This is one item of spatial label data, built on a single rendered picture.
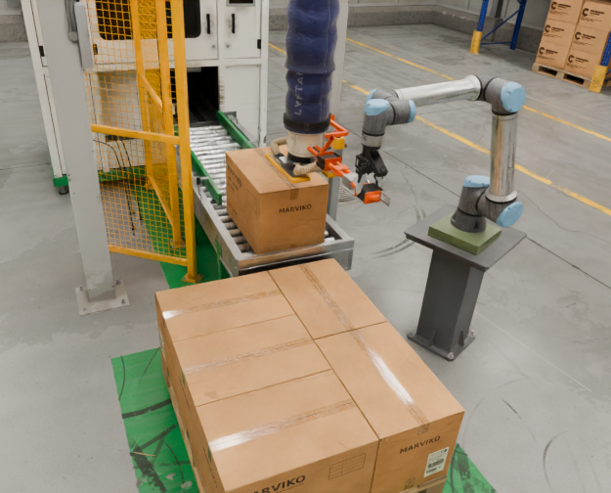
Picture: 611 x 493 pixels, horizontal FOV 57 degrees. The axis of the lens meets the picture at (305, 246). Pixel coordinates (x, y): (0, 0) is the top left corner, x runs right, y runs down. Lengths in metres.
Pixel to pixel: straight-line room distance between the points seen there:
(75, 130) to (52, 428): 1.52
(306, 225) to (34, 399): 1.67
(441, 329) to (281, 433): 1.51
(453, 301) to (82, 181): 2.18
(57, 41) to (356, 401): 2.21
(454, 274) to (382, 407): 1.11
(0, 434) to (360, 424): 1.75
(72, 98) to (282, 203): 1.21
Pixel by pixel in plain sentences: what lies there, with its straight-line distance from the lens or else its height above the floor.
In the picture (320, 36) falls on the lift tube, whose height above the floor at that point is 1.75.
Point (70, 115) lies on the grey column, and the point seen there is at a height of 1.22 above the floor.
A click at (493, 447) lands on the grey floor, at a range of 3.08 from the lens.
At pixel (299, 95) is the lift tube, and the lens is 2.63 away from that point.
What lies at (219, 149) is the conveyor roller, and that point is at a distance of 4.54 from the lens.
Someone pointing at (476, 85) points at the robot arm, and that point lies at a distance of 2.68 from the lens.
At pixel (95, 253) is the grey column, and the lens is 3.60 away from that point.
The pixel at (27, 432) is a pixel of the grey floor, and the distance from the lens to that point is 3.12.
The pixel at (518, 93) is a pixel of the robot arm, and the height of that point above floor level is 1.59.
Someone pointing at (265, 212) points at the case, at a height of 0.83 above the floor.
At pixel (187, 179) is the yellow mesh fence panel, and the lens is 3.53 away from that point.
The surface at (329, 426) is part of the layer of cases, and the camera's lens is 2.23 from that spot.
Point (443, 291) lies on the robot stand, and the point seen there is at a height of 0.41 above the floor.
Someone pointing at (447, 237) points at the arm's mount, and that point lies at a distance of 3.03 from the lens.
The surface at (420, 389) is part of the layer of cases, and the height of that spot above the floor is 0.54.
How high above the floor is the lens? 2.22
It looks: 31 degrees down
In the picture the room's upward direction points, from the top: 4 degrees clockwise
